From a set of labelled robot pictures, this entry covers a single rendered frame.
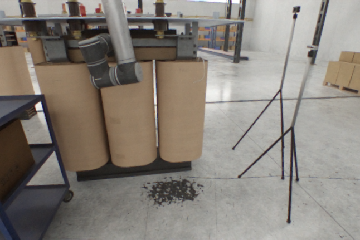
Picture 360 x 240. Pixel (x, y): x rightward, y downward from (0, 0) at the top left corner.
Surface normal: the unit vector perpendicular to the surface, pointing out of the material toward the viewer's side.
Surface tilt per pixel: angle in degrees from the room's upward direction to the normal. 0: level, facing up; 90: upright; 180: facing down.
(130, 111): 90
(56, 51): 90
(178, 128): 90
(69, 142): 90
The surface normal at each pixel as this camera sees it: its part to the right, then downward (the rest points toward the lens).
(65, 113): 0.18, 0.40
